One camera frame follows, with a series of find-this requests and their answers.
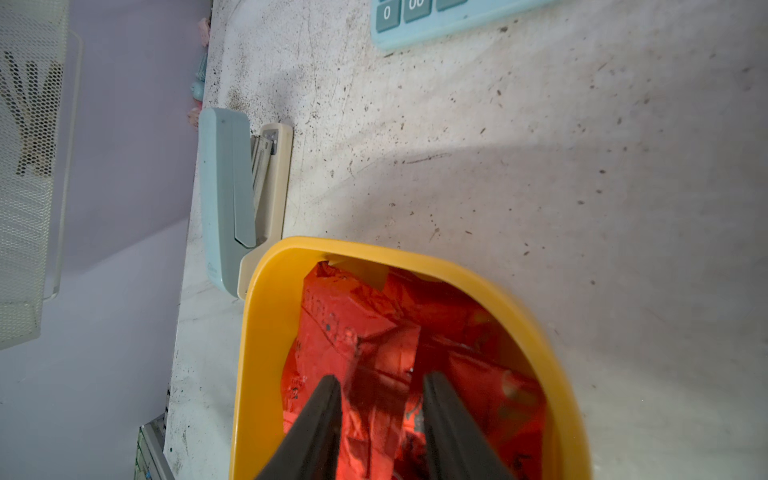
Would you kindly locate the wooden clothespins bundle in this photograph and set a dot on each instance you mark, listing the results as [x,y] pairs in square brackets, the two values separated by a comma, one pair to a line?
[34,106]

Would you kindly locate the lower white mesh shelf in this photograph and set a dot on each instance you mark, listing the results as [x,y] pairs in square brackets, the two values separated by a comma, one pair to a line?
[33,208]

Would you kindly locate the light blue calculator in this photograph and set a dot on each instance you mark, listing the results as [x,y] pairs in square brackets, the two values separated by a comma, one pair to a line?
[399,23]

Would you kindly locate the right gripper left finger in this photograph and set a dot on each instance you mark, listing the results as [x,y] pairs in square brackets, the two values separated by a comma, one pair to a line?
[310,450]

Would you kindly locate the red foil tea bags pile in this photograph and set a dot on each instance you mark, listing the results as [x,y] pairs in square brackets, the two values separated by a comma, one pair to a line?
[380,343]

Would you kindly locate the light blue stapler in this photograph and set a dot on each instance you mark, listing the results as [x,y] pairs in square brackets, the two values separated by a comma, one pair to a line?
[244,181]

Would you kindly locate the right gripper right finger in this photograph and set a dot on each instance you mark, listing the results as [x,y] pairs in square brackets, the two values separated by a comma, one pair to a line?
[456,447]

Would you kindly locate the yellow storage box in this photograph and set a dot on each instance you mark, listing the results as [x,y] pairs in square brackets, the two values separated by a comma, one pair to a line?
[271,287]

